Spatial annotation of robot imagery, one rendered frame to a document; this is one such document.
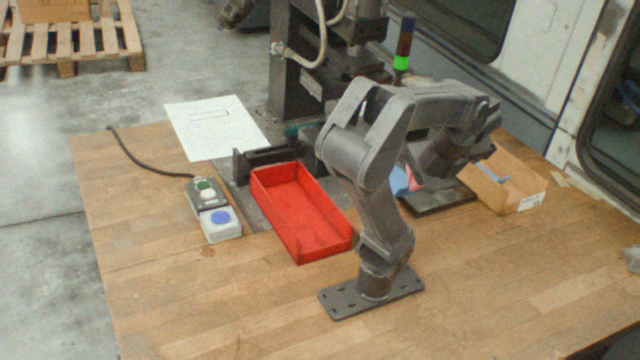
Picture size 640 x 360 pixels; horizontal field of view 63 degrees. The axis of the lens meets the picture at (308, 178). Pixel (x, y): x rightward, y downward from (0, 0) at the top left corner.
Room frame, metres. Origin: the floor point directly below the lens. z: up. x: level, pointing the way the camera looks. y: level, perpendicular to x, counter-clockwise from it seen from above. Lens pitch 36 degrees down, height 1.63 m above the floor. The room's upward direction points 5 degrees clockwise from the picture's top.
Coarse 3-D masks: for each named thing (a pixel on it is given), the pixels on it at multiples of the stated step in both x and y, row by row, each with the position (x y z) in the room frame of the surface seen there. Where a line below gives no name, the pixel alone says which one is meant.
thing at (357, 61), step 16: (304, 32) 1.22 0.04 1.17; (320, 32) 1.23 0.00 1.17; (320, 48) 1.15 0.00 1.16; (336, 48) 1.11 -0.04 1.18; (352, 48) 1.08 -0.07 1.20; (336, 64) 1.08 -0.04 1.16; (352, 64) 1.03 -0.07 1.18; (368, 64) 1.04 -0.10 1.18; (384, 64) 1.06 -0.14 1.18; (304, 80) 1.07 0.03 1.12; (320, 80) 1.03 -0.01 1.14; (336, 80) 1.04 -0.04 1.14; (352, 80) 1.05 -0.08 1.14; (384, 80) 1.08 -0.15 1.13; (320, 96) 1.00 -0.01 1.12; (336, 96) 1.02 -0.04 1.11
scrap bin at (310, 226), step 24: (264, 168) 0.94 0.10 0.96; (288, 168) 0.97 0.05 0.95; (264, 192) 0.86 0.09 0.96; (288, 192) 0.94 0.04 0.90; (312, 192) 0.92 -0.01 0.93; (288, 216) 0.85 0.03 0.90; (312, 216) 0.86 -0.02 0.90; (336, 216) 0.82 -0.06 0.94; (288, 240) 0.75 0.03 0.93; (312, 240) 0.79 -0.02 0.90; (336, 240) 0.79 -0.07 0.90
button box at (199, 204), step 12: (120, 144) 1.06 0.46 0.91; (132, 156) 1.02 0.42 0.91; (156, 168) 0.98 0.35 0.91; (192, 180) 0.92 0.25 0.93; (204, 180) 0.92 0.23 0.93; (192, 192) 0.87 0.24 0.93; (216, 192) 0.88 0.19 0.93; (192, 204) 0.86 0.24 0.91; (204, 204) 0.84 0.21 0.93; (216, 204) 0.84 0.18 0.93; (228, 204) 0.85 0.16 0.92
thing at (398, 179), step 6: (396, 168) 0.94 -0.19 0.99; (396, 174) 0.92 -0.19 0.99; (402, 174) 0.92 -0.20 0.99; (390, 180) 0.89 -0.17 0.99; (396, 180) 0.89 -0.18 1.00; (402, 180) 0.90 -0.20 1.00; (396, 186) 0.87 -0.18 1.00; (402, 186) 0.87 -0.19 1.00; (408, 186) 0.84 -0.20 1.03; (396, 192) 0.83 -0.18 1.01; (402, 192) 0.84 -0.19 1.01; (408, 192) 0.85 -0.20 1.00; (414, 192) 0.86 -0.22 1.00
